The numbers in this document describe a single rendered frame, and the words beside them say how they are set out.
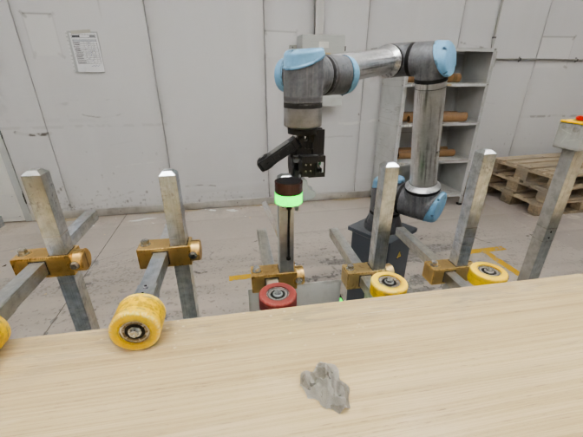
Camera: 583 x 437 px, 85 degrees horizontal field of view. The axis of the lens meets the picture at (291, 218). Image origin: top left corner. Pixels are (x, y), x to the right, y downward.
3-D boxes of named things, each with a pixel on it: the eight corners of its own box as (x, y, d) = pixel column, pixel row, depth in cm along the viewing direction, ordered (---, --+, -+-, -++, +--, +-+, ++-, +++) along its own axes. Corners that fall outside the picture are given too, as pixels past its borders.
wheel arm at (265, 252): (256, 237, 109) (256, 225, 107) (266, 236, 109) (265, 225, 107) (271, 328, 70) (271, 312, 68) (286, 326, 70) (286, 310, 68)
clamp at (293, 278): (251, 282, 85) (250, 265, 83) (300, 277, 87) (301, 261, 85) (252, 295, 80) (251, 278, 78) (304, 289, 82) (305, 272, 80)
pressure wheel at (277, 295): (258, 322, 75) (257, 282, 70) (292, 318, 76) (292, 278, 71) (262, 348, 67) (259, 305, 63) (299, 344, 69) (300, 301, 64)
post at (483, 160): (438, 302, 99) (474, 147, 80) (448, 301, 100) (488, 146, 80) (445, 309, 96) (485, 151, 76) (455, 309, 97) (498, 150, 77)
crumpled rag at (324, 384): (292, 371, 50) (292, 360, 49) (330, 358, 52) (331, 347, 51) (317, 423, 43) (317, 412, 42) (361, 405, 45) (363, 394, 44)
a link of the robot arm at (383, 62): (391, 42, 128) (267, 54, 86) (422, 41, 120) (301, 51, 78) (389, 75, 133) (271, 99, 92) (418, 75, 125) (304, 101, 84)
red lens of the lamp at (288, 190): (272, 186, 71) (272, 177, 70) (299, 185, 72) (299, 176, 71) (276, 196, 66) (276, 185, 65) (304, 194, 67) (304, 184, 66)
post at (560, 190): (511, 287, 103) (559, 146, 84) (524, 285, 104) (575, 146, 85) (522, 296, 99) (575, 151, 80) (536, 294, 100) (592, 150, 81)
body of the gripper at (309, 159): (324, 179, 79) (327, 129, 74) (290, 181, 77) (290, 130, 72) (317, 171, 85) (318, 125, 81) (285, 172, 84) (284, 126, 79)
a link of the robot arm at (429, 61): (411, 205, 162) (421, 37, 121) (447, 214, 151) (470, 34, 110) (396, 219, 153) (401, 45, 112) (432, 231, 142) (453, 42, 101)
